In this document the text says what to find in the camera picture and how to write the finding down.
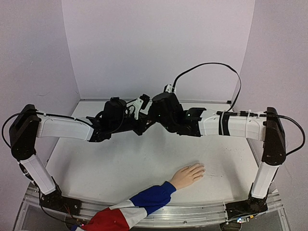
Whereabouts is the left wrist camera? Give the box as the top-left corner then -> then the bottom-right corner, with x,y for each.
126,94 -> 150,120

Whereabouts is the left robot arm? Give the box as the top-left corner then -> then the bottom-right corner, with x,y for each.
6,94 -> 150,213

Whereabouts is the mannequin hand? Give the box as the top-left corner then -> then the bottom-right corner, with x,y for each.
169,163 -> 205,190

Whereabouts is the red white blue sleeve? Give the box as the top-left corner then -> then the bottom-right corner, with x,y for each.
71,181 -> 176,231

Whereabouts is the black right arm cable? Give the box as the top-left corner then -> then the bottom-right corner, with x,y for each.
172,63 -> 306,156

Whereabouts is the aluminium front rail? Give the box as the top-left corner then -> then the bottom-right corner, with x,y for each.
24,190 -> 284,228

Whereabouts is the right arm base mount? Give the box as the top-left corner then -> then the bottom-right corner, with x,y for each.
225,190 -> 268,221

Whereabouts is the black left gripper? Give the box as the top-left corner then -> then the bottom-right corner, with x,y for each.
111,112 -> 150,135

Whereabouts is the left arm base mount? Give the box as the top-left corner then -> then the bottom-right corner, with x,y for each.
39,188 -> 82,215

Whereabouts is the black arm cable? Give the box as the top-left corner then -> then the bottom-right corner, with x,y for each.
172,63 -> 306,156
1,96 -> 135,149

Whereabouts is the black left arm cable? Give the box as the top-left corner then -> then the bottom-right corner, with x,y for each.
1,96 -> 135,149

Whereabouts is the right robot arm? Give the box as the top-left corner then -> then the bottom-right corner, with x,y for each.
148,92 -> 286,208

